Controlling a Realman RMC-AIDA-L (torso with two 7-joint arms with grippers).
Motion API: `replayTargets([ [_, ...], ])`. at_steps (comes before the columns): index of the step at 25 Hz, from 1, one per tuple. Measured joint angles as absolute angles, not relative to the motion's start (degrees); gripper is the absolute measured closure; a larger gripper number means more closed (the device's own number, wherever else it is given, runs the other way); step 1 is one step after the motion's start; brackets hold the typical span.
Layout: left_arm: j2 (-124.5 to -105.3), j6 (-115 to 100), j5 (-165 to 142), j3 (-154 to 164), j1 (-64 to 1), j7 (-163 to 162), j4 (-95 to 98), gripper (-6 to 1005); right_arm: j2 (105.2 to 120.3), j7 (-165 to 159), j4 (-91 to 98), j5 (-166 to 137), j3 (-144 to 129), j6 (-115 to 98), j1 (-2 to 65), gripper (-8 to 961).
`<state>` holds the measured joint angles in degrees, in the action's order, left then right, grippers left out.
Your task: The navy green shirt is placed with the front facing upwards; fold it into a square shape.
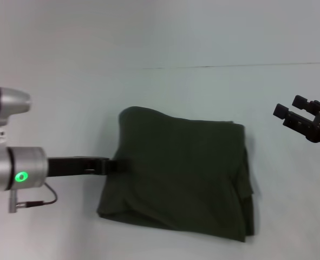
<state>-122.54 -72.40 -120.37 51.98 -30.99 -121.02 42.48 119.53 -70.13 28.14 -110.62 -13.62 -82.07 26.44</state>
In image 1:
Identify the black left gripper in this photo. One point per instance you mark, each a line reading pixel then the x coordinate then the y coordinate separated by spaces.
pixel 73 166

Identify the dark green printed t-shirt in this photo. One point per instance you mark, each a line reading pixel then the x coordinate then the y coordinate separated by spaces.
pixel 181 176

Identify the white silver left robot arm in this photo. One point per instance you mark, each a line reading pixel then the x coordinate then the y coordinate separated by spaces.
pixel 13 169

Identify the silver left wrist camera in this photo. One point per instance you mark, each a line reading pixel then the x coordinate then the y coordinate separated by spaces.
pixel 5 108

